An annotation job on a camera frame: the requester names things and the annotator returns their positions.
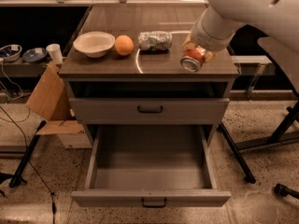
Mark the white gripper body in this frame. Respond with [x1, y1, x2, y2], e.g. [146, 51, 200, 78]
[191, 7, 245, 51]

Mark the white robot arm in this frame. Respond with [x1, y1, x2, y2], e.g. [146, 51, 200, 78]
[182, 0, 299, 90]

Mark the green white crushed can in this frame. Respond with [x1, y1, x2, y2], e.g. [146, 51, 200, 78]
[138, 31, 172, 51]

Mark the grey drawer cabinet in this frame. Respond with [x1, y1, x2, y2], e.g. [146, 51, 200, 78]
[60, 4, 238, 140]

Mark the closed top drawer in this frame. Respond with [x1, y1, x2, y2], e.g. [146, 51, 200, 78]
[69, 98, 229, 125]

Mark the open middle drawer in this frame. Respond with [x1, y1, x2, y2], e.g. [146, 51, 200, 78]
[72, 125, 231, 208]

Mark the orange fruit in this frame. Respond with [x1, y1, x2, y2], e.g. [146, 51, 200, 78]
[114, 35, 134, 56]

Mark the black stand leg right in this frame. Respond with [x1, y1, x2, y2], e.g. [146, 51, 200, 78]
[219, 123, 256, 184]

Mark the white paper cup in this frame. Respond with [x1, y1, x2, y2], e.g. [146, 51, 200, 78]
[46, 44, 63, 64]

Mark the brown cardboard box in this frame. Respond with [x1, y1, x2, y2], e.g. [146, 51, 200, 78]
[26, 62, 92, 148]

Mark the blue bowl with label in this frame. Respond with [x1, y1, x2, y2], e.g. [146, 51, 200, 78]
[22, 48, 48, 63]

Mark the black caster wheel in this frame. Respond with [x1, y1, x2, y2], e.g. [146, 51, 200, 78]
[274, 184, 299, 199]

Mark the blue white bowl left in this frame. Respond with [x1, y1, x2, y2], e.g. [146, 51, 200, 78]
[0, 44, 22, 63]

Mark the black tripod leg left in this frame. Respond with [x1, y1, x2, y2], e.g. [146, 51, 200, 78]
[9, 133, 40, 188]

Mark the black floor cable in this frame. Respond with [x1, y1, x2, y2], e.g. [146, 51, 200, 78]
[0, 105, 58, 224]

